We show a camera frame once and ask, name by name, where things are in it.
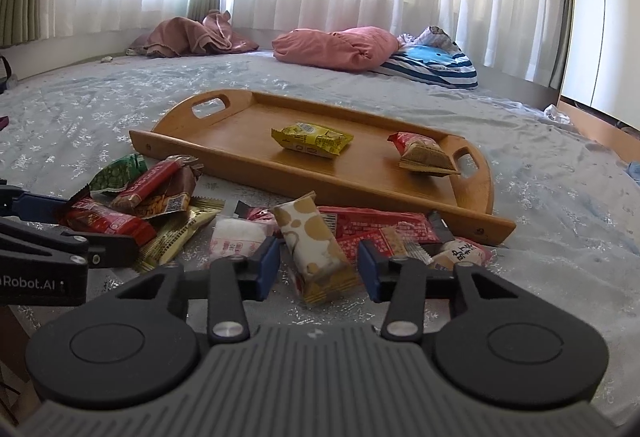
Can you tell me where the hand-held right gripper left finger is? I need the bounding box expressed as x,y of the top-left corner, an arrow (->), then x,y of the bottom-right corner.
117,236 -> 282,346

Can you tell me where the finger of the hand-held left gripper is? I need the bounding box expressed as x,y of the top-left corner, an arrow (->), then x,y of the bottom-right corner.
0,184 -> 69,221
0,218 -> 141,269

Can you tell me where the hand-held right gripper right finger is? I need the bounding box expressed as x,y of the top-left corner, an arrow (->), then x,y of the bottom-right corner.
357,239 -> 524,343

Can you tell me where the red snack packet white lettering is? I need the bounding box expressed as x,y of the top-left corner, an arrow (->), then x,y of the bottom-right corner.
62,197 -> 157,245

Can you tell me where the white pink snack packet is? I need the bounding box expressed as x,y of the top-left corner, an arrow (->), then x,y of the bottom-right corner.
209,216 -> 268,263

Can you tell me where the large red patterned packet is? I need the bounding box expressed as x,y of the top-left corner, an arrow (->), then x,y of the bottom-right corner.
317,206 -> 453,264

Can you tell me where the cream packet with gold spots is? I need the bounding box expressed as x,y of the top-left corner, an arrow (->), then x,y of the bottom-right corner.
271,191 -> 362,305

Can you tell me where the cream gold snack packet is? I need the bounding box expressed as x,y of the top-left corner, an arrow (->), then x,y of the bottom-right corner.
135,197 -> 226,274

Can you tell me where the long red bar packet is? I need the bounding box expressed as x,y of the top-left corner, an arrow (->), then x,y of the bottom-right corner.
109,156 -> 198,212

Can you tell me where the green pea snack packet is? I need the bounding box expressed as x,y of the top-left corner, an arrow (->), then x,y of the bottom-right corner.
89,153 -> 148,195

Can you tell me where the brown snack packet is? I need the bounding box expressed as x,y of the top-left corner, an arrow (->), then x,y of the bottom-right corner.
145,164 -> 203,219

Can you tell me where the pink clear snack packet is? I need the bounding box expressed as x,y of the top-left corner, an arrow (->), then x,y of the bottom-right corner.
427,237 -> 493,274

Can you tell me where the wooden tray with handles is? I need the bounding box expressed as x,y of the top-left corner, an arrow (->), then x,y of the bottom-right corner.
129,89 -> 517,247

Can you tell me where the pink red packet black end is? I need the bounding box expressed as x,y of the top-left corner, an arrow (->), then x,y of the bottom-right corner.
234,200 -> 282,238

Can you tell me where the red wafer packet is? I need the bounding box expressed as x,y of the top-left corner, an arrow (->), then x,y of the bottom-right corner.
387,132 -> 462,178

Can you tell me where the yellow snack packet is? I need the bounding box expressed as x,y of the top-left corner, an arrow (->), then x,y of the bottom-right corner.
271,122 -> 355,160

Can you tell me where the snowflake print bed sheet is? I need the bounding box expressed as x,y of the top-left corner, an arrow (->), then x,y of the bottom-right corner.
0,51 -> 640,418

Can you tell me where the blue white striped pillow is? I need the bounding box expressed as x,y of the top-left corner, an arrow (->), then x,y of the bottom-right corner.
377,26 -> 480,90

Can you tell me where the dusty pink crumpled blanket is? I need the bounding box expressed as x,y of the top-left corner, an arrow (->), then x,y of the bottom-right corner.
127,9 -> 261,58

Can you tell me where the pink pillow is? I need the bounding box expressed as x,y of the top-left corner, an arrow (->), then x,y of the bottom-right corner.
272,27 -> 401,72

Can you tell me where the white plastic bag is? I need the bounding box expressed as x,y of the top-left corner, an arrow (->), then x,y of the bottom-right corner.
542,104 -> 571,124

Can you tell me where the white wardrobe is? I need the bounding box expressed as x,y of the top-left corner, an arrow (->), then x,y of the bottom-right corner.
560,0 -> 640,122

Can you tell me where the wooden bed frame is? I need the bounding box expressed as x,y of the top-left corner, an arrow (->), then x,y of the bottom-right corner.
557,99 -> 640,162

